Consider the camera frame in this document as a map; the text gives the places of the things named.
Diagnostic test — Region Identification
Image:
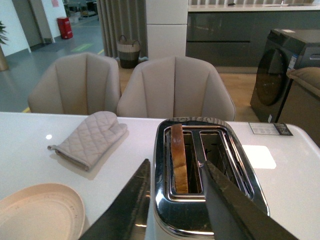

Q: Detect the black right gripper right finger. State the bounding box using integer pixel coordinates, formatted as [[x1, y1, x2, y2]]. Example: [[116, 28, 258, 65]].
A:
[[202, 161, 296, 240]]

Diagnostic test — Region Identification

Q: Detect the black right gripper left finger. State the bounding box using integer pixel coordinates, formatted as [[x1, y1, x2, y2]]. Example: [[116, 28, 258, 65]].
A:
[[80, 158, 151, 240]]

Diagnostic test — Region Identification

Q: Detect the bread slice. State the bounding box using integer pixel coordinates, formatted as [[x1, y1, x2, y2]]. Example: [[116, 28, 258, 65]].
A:
[[170, 123, 189, 194]]

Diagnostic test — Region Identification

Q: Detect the white silver toaster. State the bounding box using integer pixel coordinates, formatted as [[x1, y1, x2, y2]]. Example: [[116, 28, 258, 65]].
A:
[[151, 117, 270, 240]]

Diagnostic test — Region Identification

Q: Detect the beige round plate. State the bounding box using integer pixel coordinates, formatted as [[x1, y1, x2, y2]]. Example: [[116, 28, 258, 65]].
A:
[[0, 183, 85, 240]]

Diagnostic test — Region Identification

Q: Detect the grey quilted oven mitt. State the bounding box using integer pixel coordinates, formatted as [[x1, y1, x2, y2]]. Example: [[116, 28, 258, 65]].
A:
[[47, 111, 128, 171]]

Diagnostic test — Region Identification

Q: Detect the label sticker on table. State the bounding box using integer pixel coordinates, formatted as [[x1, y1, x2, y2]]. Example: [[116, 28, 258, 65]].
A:
[[249, 122, 293, 136]]

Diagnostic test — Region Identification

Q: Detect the beige chair right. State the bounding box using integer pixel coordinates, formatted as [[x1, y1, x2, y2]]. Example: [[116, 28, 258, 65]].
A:
[[117, 56, 236, 121]]

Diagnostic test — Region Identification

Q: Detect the beige chair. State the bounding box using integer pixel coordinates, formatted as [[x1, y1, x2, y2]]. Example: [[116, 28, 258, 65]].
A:
[[28, 52, 121, 115], [117, 56, 236, 121]]

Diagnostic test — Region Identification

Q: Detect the beige chair left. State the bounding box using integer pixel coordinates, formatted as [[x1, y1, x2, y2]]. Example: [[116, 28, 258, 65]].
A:
[[28, 52, 121, 115]]

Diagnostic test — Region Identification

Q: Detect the woven laundry basket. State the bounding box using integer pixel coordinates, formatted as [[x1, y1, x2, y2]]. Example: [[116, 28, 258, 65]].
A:
[[116, 35, 141, 69]]

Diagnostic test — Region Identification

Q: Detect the dark washing machine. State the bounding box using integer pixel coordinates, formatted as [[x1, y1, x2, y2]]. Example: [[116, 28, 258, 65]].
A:
[[250, 28, 320, 123]]

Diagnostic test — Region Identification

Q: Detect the grey kitchen counter cabinet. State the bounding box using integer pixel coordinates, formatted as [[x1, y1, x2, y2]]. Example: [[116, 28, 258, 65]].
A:
[[186, 0, 320, 73]]

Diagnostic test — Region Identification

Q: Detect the red bin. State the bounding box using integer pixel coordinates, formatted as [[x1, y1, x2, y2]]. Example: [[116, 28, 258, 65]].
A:
[[56, 17, 73, 40]]

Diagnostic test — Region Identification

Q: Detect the green potted plant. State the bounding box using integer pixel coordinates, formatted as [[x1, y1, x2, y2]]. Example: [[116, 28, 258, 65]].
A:
[[0, 21, 10, 72]]

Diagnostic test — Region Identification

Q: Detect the grey pleated curtain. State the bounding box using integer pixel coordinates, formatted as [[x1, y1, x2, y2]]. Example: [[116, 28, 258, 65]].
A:
[[96, 0, 148, 58]]

